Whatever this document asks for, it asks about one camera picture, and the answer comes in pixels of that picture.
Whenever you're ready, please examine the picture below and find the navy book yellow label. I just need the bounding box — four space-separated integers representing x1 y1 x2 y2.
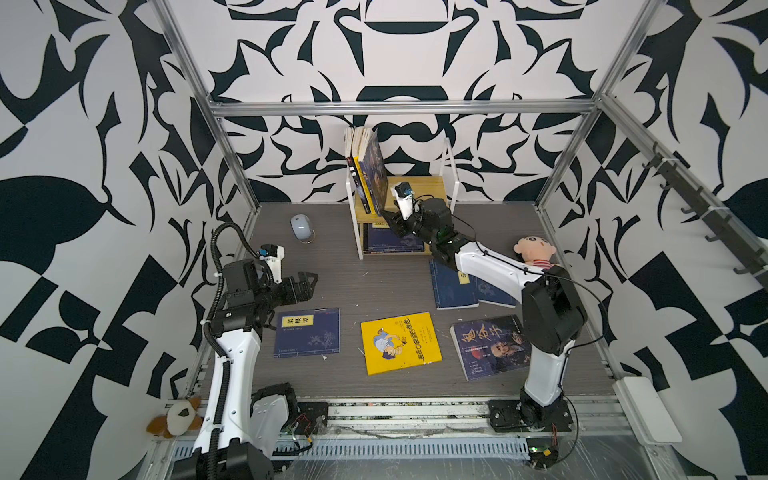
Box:
362 223 426 254

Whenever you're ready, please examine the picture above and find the dark purple portrait book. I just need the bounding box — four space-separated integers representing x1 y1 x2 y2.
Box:
358 127 389 216

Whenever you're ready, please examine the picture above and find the yellow cartoon book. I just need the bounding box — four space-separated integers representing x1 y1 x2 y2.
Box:
360 312 442 376
350 126 375 214

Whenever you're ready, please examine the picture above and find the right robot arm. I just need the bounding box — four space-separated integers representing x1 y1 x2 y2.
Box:
383 194 587 431

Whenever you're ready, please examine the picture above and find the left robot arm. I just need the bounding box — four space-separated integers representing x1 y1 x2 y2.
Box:
170 222 318 479

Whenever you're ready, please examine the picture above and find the light blue alarm clock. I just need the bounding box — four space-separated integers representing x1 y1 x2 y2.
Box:
290 214 315 244

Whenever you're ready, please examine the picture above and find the white wooden book shelf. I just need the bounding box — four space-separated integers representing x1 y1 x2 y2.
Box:
345 138 461 260

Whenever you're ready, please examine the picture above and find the navy book vertical label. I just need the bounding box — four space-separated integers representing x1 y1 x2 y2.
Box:
429 259 479 310

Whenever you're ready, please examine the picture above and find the plush doll pink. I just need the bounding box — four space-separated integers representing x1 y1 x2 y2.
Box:
514 236 557 270

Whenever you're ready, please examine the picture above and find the black barcode book on shelf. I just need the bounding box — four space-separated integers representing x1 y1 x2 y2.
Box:
344 127 371 214

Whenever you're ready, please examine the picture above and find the brown white plush toy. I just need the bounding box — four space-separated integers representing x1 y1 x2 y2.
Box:
146 397 204 439

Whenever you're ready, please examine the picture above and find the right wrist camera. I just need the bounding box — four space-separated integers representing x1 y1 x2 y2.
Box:
391 181 415 220

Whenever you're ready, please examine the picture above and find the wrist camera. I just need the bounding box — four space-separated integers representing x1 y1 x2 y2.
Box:
391 181 415 220
259 244 285 284

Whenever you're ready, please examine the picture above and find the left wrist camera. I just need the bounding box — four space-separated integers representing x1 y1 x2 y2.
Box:
259 244 285 284

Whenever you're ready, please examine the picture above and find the wall hook rail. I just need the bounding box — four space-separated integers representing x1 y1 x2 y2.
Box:
641 140 768 277

